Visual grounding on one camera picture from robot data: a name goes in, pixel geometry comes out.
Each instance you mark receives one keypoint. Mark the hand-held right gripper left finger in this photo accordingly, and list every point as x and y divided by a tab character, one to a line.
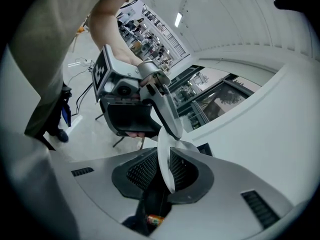
100	174

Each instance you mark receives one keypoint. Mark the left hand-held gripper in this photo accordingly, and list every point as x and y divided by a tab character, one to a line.
125	89

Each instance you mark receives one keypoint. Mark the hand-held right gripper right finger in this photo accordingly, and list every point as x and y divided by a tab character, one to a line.
237	196

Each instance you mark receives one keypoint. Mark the white round plate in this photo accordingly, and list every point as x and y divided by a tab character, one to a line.
163	159

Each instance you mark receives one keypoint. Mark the person's left forearm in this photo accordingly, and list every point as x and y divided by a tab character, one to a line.
107	29

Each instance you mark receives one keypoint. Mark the person's left hand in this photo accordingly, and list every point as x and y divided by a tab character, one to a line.
135	134

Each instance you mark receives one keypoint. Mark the black shoe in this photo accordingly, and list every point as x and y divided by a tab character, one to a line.
62	135

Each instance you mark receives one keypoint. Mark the orange drink bottle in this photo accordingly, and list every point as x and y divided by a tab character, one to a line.
155	220

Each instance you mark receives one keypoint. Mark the person's black trousers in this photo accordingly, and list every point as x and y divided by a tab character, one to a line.
56	109

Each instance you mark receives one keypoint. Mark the ceiling light panel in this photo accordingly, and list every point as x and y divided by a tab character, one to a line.
178	19

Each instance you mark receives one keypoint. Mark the white power strip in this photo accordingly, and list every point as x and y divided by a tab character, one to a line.
86	62

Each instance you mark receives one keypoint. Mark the wooden stand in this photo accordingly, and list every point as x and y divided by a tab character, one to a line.
80	31

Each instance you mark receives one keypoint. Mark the person's beige shirt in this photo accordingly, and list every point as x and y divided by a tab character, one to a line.
50	34

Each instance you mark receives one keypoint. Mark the black window frame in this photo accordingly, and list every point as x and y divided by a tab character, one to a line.
190	104

